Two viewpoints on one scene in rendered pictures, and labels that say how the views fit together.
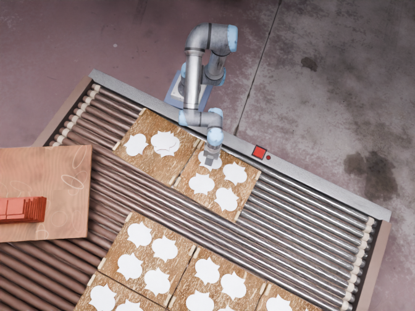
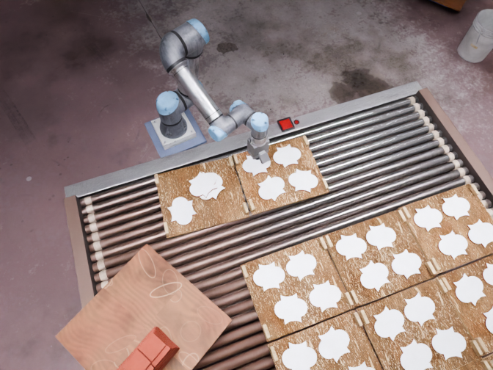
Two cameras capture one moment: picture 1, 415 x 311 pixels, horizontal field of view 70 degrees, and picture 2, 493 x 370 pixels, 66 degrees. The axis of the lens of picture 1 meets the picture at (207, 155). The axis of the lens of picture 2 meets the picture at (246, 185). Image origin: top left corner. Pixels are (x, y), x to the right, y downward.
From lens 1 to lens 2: 0.63 m
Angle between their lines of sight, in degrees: 16
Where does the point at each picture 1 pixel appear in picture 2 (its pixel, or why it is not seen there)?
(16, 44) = not seen: outside the picture
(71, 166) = (150, 278)
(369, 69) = (276, 15)
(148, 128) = (177, 189)
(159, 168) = (222, 210)
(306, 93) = (249, 72)
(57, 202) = (172, 319)
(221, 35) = (191, 32)
